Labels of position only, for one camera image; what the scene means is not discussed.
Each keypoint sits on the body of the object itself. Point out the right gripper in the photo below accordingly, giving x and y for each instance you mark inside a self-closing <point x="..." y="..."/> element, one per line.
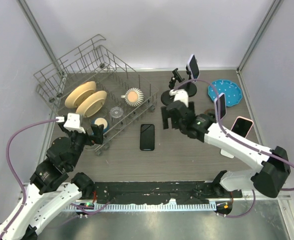
<point x="165" y="117"/>

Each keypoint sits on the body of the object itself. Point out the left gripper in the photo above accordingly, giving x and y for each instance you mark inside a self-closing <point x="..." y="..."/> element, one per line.
<point x="97" y="137"/>

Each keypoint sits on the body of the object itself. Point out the black phone stand short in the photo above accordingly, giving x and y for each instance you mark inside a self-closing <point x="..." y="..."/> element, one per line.
<point x="166" y="99"/>

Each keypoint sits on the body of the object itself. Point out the black phone stand tall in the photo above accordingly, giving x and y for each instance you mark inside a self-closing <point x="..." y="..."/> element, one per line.
<point x="190" y="87"/>

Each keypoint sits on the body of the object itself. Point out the black phone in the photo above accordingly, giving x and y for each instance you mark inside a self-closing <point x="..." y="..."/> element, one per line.
<point x="147" y="137"/>

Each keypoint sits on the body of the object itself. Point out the purple case phone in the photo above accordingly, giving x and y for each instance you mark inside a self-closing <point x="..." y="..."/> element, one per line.
<point x="192" y="67"/>

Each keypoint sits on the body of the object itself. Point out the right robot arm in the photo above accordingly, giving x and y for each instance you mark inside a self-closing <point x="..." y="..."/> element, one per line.
<point x="269" y="168"/>

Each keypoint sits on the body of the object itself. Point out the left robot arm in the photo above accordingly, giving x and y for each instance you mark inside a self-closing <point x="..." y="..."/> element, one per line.
<point x="39" y="206"/>

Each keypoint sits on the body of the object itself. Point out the wooden base phone stand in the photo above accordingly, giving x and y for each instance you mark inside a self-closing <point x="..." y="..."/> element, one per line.
<point x="210" y="112"/>

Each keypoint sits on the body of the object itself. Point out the lavender phone on wooden stand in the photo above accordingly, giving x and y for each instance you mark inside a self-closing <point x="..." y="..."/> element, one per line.
<point x="220" y="106"/>

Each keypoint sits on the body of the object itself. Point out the white phone stand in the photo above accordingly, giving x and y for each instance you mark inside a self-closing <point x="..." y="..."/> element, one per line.
<point x="226" y="154"/>

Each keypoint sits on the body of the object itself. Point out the pink case phone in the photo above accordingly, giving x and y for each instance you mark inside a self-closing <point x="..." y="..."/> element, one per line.
<point x="242" y="126"/>

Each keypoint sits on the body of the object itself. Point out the blue mug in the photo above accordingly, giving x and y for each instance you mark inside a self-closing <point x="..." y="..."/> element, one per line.
<point x="101" y="121"/>

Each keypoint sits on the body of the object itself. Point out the clear glass cup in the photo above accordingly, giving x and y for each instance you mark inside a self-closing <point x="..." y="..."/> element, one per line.
<point x="116" y="112"/>

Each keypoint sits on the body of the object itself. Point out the beige plate front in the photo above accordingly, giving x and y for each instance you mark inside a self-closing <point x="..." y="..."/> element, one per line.
<point x="92" y="104"/>

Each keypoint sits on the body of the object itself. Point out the beige plate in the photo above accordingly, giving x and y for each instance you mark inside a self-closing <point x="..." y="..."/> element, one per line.
<point x="92" y="104"/>
<point x="80" y="94"/>

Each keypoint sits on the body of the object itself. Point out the ribbed white mug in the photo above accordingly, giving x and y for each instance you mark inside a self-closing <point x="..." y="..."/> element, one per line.
<point x="133" y="97"/>

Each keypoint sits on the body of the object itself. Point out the beige plate rear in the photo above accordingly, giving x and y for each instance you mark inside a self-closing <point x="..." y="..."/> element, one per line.
<point x="80" y="94"/>

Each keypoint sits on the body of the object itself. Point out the blue polka dot plate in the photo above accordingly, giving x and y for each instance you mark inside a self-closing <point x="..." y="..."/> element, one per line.
<point x="233" y="93"/>

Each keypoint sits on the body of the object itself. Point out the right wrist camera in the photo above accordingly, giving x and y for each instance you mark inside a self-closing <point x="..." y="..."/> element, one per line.
<point x="180" y="95"/>

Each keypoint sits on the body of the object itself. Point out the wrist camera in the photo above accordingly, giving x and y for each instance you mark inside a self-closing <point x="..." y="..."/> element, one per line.
<point x="70" y="122"/>
<point x="180" y="95"/>

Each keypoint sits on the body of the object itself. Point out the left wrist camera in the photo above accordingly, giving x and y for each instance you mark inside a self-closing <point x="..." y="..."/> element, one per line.
<point x="70" y="122"/>

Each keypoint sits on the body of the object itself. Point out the grey wire dish rack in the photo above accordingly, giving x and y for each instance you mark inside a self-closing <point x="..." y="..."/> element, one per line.
<point x="92" y="61"/>

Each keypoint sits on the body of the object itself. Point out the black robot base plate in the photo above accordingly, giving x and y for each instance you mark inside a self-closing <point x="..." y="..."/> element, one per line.
<point x="160" y="192"/>

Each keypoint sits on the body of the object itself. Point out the white cable duct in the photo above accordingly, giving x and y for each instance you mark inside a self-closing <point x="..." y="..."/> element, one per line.
<point x="170" y="207"/>

